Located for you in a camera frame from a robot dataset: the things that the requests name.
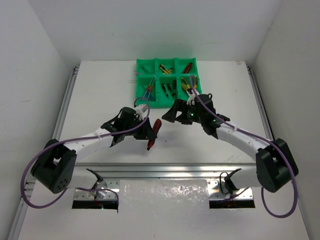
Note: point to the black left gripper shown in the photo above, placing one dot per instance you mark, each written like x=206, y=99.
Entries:
x=144, y=131

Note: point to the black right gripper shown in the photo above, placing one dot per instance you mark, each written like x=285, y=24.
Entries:
x=180, y=105

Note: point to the black green precision screwdriver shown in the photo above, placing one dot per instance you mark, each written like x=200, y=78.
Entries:
x=170, y=90

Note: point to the yellow handled pliers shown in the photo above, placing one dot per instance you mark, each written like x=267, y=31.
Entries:
x=186, y=87

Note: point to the yellow needle nose pliers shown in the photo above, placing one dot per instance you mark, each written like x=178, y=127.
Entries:
x=195, y=81

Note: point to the small yellow box cutter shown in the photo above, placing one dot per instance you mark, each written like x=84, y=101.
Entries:
x=166, y=71

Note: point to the blue screwdriver thin shaft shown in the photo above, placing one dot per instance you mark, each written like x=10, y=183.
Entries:
x=145, y=96

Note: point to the black red utility knife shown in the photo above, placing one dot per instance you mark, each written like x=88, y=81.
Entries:
x=187, y=68

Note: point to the large yellow box cutter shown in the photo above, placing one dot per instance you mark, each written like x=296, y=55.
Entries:
x=161, y=66

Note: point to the long silver wrench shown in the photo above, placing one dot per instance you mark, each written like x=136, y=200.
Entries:
x=138, y=73

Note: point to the small silver wrench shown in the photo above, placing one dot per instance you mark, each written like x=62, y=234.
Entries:
x=145, y=70

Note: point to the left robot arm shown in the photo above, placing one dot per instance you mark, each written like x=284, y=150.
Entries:
x=54, y=167

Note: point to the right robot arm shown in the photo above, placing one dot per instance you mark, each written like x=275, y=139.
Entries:
x=274, y=162

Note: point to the green six-compartment bin tray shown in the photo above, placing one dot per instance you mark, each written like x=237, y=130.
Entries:
x=163, y=80

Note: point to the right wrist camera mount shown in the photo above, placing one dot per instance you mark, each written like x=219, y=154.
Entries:
x=191, y=97

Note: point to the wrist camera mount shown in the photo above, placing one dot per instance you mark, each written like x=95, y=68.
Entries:
x=191, y=97
x=141, y=109

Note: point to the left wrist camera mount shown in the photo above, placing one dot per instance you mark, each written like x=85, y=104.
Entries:
x=141, y=109

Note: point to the aluminium rail frame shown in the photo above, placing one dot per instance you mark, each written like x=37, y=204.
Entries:
x=181, y=152

